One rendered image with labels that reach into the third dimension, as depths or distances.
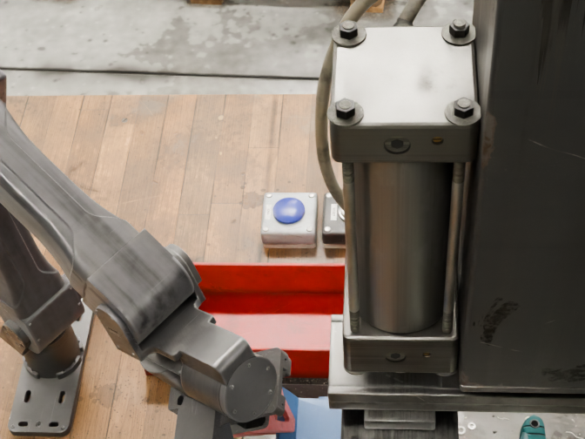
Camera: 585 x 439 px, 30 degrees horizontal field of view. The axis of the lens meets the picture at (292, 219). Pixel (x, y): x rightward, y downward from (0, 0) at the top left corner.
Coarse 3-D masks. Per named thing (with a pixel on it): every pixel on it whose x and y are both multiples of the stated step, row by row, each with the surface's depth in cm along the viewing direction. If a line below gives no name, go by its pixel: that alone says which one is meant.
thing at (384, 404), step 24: (336, 336) 94; (336, 360) 93; (336, 384) 92; (360, 384) 91; (384, 384) 91; (408, 384) 91; (432, 384) 91; (456, 384) 92; (336, 408) 93; (360, 408) 92; (384, 408) 92; (408, 408) 92; (432, 408) 92; (456, 408) 92; (480, 408) 91; (504, 408) 91; (528, 408) 91; (552, 408) 91; (576, 408) 90; (360, 432) 93; (384, 432) 93; (408, 432) 93; (432, 432) 93; (456, 432) 92
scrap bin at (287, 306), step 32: (224, 288) 132; (256, 288) 131; (288, 288) 131; (320, 288) 130; (224, 320) 130; (256, 320) 129; (288, 320) 129; (320, 320) 129; (288, 352) 120; (320, 352) 120
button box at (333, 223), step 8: (328, 192) 138; (328, 200) 137; (328, 208) 136; (336, 208) 136; (328, 216) 135; (336, 216) 135; (328, 224) 135; (336, 224) 134; (344, 224) 134; (328, 232) 134; (336, 232) 134; (344, 232) 134; (328, 240) 135; (336, 240) 135; (344, 240) 134
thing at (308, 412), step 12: (288, 396) 109; (300, 408) 110; (312, 408) 110; (324, 408) 110; (300, 420) 110; (312, 420) 110; (324, 420) 110; (336, 420) 110; (300, 432) 109; (312, 432) 109; (324, 432) 109; (336, 432) 109
